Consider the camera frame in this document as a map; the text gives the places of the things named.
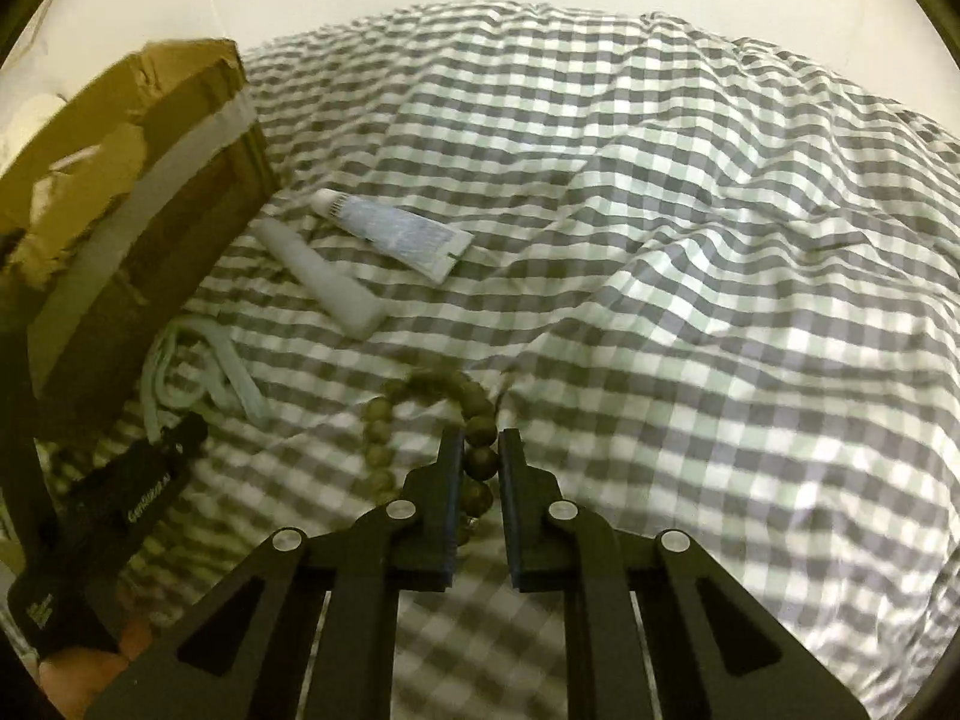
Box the olive bead bracelet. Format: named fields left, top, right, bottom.
left=361, top=367, right=502, bottom=545

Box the white cable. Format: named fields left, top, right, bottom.
left=138, top=313, right=272, bottom=444

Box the white plastic stick tube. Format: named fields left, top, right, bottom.
left=251, top=220, right=386, bottom=340

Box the brown cardboard box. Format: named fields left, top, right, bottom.
left=2, top=39, right=278, bottom=442

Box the person's left hand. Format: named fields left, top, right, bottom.
left=37, top=617, right=153, bottom=718

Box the white ointment tube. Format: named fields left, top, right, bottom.
left=308, top=188, right=473, bottom=284

